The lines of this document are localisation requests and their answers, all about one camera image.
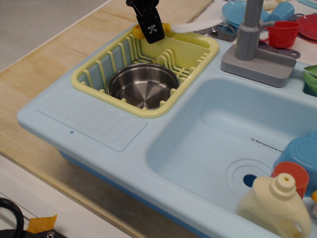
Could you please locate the light blue toy sink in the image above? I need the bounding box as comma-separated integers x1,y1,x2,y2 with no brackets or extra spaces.
17,41,317,238

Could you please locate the blue toy cup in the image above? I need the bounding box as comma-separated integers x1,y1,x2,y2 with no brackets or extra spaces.
264,1,295,22

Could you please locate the yellow dish rack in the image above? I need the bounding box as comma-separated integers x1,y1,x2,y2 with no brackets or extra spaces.
71,29,219,119

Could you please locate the grey toy faucet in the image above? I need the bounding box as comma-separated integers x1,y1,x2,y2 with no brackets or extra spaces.
220,0,296,88

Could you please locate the red toy cup with handle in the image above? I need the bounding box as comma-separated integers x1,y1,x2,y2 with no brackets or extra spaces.
260,21,300,48

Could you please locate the stainless steel pot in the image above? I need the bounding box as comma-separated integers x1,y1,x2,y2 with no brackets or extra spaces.
107,62,180,110

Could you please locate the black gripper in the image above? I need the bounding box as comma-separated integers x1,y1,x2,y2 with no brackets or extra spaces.
126,0,164,44

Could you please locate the cream detergent bottle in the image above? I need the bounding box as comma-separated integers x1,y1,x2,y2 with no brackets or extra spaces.
235,173,312,238

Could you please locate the yellow toy at edge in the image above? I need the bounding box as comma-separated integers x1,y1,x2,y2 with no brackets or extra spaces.
311,190,317,203

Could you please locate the steel pot lid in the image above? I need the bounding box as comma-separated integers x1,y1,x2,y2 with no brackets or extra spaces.
196,22,237,42

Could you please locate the green toy bowl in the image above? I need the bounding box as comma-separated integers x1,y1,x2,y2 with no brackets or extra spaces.
303,65,317,95

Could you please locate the light blue plate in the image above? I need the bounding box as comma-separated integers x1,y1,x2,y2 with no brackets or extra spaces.
222,0,269,27

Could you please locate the yellow handled white toy knife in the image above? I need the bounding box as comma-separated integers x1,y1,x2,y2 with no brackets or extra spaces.
132,19,222,40

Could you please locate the black base with screw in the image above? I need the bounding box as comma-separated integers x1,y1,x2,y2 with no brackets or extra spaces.
0,229,67,238

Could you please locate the wooden board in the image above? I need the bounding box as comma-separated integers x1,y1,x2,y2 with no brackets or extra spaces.
0,0,214,238

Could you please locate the red cup in sink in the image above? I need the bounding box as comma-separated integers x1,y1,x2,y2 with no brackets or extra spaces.
270,161,309,199

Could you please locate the blue bowl in sink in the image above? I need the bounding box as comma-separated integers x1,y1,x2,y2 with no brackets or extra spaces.
273,132,317,196

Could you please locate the black cable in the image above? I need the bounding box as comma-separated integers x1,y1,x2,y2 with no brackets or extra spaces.
0,197,25,238

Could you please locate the yellow tape piece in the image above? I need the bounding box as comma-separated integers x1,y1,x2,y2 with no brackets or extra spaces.
26,215,57,234

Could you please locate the red plate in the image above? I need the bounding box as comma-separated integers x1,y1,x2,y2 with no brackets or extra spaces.
295,14,317,40

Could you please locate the grey toy utensil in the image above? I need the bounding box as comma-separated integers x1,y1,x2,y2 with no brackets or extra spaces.
258,41,301,59

